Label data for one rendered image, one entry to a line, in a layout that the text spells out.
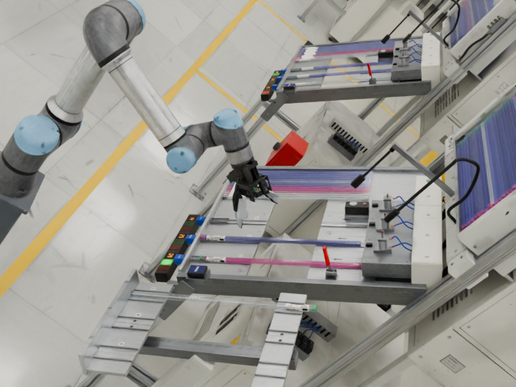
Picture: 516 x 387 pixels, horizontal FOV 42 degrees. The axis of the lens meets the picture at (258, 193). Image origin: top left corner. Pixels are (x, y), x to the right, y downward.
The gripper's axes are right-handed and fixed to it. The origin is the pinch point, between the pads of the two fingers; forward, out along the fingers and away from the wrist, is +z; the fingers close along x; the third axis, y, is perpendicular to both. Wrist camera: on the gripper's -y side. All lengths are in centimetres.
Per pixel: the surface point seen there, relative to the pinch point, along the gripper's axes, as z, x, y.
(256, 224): 7.9, 3.6, -9.5
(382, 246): 8.5, 13.1, 37.5
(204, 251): 5.5, -16.9, -9.5
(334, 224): 13.0, 20.2, 8.9
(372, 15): 60, 340, -292
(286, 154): 16, 54, -57
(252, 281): 8.6, -16.8, 14.4
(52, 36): -45, 31, -207
